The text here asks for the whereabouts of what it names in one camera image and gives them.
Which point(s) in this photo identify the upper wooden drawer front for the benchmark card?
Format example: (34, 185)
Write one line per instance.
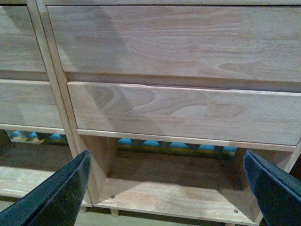
(253, 46)

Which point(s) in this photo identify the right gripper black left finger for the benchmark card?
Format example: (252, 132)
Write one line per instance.
(56, 201)

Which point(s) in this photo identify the light wooden shelf cabinet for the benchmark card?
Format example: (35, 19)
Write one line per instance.
(176, 176)

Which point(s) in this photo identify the wooden drawer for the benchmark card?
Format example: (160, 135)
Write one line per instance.
(253, 46)
(233, 115)

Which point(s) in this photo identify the left adjacent wooden cabinet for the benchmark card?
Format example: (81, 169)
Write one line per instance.
(36, 121)

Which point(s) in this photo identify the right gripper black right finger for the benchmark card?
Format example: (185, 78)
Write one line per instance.
(278, 193)

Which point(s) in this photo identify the lower wooden drawer front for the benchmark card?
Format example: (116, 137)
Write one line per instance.
(233, 115)

